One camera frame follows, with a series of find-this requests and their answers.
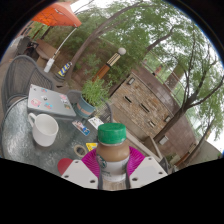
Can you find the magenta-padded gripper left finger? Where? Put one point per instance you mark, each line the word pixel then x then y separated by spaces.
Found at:
pixel 80 173

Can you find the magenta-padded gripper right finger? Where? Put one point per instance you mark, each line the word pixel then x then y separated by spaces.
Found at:
pixel 146 171

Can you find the green-capped brown drink bottle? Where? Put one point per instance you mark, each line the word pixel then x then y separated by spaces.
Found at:
pixel 112 153

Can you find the flat round red coaster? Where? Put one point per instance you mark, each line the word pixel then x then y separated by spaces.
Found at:
pixel 64 165

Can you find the blue picture card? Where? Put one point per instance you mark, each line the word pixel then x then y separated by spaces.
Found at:
pixel 81 127

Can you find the white ceramic mug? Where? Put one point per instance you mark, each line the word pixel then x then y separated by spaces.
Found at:
pixel 45 130

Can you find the tall dark-trunked tree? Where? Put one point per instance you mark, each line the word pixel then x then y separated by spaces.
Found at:
pixel 176 116

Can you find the grey wicker chair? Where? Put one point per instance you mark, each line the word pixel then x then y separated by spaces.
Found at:
pixel 23 75
pixel 74 97

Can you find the green plant in teal pot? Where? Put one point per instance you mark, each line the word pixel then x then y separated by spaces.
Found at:
pixel 91 95

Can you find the silver laptop with stickers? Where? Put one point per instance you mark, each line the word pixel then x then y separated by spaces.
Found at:
pixel 50 100

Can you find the yellow and blue striped cone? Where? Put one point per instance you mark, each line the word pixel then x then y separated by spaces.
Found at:
pixel 64 69

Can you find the white canopy base weight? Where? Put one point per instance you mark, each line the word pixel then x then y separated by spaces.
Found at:
pixel 48 65

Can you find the slim leaning tree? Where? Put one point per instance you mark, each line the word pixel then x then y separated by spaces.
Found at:
pixel 86 46

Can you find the wooden bench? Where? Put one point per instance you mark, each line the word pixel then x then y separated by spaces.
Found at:
pixel 46 50

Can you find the dark patio chair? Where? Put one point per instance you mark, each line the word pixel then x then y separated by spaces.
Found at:
pixel 26 46

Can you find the orange canopy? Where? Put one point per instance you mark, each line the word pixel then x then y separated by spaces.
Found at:
pixel 58 15

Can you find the grey wall box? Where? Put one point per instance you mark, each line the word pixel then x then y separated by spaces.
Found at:
pixel 164 140

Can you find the black wall lantern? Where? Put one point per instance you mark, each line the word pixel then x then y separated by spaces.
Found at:
pixel 131 81
pixel 167 118

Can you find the globe-topped lamp post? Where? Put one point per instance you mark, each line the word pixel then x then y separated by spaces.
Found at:
pixel 108 65

